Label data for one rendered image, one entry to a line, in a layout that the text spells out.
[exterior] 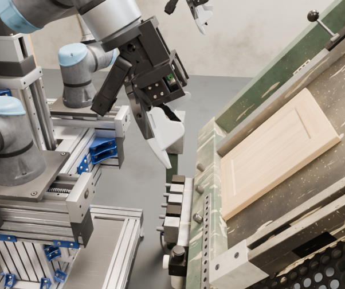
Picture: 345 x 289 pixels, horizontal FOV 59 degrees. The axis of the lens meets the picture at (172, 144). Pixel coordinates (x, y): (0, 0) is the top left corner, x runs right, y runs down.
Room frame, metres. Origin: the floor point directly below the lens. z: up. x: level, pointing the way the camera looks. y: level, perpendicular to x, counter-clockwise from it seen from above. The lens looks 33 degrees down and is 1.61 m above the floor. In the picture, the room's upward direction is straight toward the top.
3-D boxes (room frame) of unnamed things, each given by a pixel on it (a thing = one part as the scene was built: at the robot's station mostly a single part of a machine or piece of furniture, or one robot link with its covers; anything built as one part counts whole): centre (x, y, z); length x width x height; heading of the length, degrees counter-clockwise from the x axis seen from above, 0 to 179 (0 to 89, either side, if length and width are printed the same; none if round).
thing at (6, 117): (0.72, 0.46, 1.20); 0.13 x 0.12 x 0.14; 160
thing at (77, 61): (1.23, 0.40, 1.20); 0.13 x 0.12 x 0.14; 148
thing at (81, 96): (1.22, 0.40, 1.09); 0.15 x 0.15 x 0.10
